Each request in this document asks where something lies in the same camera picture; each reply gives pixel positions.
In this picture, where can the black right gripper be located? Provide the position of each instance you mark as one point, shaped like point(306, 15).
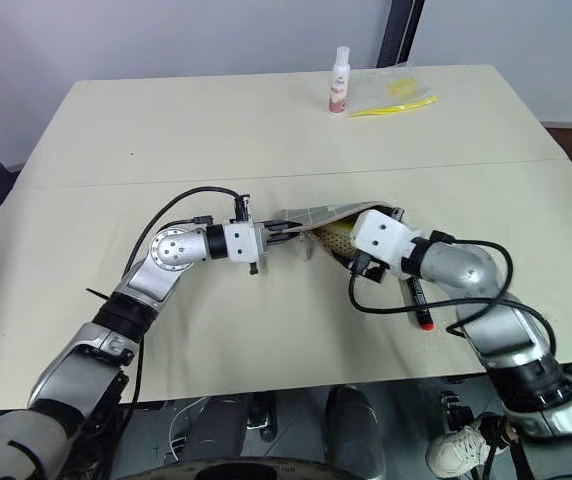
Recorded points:
point(368, 267)

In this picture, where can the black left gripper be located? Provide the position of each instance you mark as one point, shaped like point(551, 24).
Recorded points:
point(270, 235)

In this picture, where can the grey grid pouch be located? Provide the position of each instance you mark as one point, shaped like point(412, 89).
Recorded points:
point(326, 212)

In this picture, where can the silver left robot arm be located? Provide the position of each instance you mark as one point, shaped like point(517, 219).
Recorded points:
point(166, 250)

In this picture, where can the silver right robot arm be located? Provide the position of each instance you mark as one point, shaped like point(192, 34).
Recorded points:
point(466, 265)

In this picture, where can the black marker with red cap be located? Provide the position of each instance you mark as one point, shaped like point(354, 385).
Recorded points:
point(422, 310)

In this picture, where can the clear bag with yellow zip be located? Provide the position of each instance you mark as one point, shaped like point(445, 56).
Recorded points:
point(391, 90)

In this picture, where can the white spray bottle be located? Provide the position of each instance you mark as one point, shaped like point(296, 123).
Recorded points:
point(340, 85)

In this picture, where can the dark rounded shape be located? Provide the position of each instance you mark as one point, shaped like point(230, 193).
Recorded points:
point(216, 430)
point(353, 432)

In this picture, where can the white sneaker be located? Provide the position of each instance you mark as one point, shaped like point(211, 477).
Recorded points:
point(458, 450)

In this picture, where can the black upright pole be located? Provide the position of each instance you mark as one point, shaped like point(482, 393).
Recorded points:
point(398, 30)

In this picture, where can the black curved rim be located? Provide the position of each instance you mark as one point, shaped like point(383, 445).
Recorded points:
point(226, 469)

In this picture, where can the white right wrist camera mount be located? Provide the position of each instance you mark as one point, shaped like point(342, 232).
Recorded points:
point(381, 236)

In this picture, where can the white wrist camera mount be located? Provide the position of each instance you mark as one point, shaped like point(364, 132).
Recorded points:
point(381, 236)
point(241, 242)

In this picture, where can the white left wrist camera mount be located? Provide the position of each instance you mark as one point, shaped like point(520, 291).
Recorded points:
point(241, 242)

